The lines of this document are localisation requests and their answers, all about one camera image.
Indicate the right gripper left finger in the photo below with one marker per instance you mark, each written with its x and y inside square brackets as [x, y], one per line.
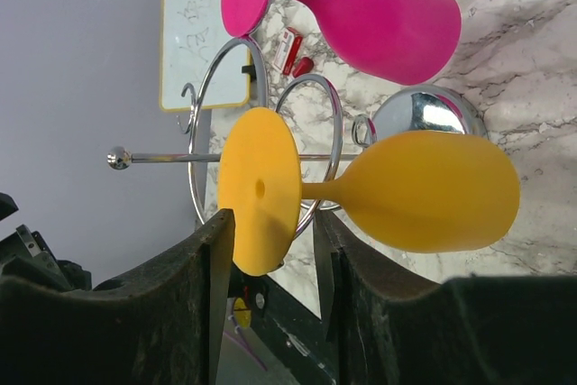
[159, 323]

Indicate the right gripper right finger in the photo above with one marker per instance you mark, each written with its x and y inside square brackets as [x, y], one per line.
[392, 326]

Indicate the yellow wine glass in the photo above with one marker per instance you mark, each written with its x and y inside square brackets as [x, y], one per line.
[419, 191]

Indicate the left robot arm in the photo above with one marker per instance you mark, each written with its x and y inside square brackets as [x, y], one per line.
[25, 254]

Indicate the chrome wine glass rack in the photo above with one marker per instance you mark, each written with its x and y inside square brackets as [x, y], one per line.
[417, 108]

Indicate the pink wine glass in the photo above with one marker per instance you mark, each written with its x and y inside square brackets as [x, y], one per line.
[403, 41]

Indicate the red white eraser box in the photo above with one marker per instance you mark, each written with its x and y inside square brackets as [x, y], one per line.
[287, 51]

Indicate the small whiteboard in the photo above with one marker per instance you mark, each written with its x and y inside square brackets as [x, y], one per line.
[191, 34]

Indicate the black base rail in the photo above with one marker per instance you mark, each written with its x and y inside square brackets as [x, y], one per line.
[287, 328]

